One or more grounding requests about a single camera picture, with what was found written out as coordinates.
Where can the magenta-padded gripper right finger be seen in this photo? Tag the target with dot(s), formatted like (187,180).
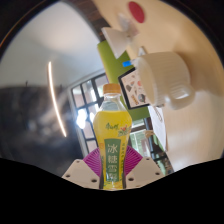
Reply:
(145,170)

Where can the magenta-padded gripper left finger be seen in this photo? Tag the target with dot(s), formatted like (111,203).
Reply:
(80,171)

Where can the yellow drink bottle orange cap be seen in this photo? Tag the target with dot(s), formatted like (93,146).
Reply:
(111,133)

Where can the white paper sheet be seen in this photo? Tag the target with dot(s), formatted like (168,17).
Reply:
(159,128)

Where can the group of pendant lamps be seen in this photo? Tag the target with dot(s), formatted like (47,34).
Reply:
(81,119)

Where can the long curved ceiling light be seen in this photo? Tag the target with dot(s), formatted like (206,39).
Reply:
(55,100)

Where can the white ribbed cup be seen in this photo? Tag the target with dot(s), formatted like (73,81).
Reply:
(163,78)

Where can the small blue-capped bottle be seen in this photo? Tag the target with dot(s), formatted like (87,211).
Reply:
(126,63)

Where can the green upholstered bench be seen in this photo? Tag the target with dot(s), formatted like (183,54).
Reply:
(110,58)

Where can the white bowl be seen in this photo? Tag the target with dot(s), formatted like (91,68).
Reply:
(116,38)

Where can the flat round red coaster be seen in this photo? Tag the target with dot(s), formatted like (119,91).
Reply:
(137,11)

